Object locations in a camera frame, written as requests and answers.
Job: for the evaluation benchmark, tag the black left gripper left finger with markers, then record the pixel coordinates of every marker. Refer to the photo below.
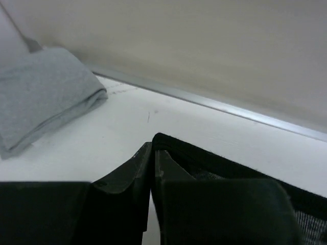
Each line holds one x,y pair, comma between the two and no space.
111,210

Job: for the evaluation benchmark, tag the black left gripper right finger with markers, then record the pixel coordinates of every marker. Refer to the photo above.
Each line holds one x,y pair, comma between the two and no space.
223,211

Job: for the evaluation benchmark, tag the black tank top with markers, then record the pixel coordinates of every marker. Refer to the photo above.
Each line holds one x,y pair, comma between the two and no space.
310,208

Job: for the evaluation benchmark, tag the folded grey tank top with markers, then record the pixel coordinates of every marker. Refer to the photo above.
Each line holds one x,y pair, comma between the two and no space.
42,92

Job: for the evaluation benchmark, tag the aluminium table edge rail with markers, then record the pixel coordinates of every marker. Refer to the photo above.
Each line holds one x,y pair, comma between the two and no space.
206,102

